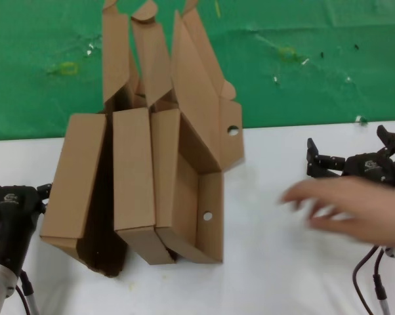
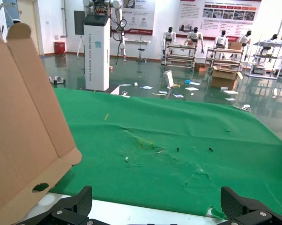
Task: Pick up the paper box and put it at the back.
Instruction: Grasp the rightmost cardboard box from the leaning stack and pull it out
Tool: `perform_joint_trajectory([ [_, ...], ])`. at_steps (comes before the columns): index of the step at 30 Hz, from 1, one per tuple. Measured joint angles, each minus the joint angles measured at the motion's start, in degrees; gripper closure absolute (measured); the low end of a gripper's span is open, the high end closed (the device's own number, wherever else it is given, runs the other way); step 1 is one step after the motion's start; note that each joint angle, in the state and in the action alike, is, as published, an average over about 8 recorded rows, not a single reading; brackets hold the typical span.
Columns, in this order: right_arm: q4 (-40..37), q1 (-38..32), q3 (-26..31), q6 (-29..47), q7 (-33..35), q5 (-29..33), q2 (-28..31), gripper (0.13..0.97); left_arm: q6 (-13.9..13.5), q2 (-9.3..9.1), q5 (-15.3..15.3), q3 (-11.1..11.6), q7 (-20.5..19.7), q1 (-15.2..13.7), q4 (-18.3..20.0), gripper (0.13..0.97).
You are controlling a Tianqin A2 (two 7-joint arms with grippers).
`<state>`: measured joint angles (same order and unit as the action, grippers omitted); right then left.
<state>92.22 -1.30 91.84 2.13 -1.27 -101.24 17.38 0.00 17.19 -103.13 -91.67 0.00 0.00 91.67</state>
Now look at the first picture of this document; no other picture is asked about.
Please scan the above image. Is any green table cloth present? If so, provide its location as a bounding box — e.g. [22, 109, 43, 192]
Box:
[0, 0, 395, 142]

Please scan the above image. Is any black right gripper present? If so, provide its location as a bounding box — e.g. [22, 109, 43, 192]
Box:
[306, 124, 395, 188]

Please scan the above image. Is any brown cardboard mailer box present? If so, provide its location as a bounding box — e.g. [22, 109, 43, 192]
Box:
[113, 0, 178, 266]
[150, 0, 245, 265]
[39, 0, 139, 279]

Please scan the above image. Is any bare person hand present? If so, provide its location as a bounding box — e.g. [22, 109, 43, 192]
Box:
[278, 177, 395, 247]

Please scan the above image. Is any thin black cable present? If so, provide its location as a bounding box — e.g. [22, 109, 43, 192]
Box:
[14, 284, 31, 315]
[352, 245, 381, 315]

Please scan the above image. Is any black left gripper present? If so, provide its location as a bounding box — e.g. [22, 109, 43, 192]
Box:
[0, 159, 53, 274]

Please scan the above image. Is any black cable with silver connector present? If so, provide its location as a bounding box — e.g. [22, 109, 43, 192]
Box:
[19, 268, 41, 315]
[371, 246, 391, 315]

